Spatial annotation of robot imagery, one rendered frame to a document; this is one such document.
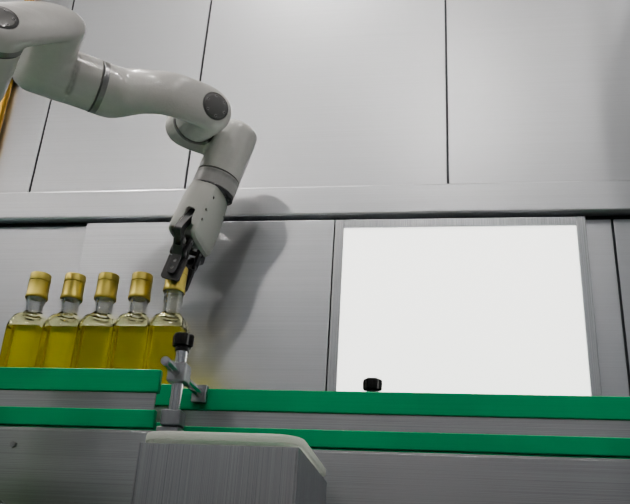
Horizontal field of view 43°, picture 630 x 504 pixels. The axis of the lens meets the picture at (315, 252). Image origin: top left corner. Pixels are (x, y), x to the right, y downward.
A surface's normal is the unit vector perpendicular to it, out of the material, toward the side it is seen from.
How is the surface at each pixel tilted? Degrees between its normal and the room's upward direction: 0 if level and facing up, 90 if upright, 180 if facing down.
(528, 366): 90
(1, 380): 90
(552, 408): 90
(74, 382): 90
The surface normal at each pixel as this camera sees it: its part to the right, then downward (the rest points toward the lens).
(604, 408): -0.14, -0.42
